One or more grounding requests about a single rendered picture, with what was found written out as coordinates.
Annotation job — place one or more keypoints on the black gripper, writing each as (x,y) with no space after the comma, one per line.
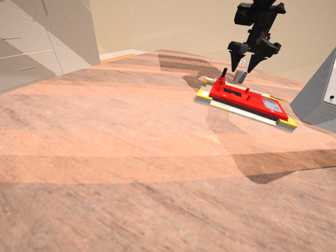
(239,49)

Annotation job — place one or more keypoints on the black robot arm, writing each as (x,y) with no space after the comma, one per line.
(262,13)

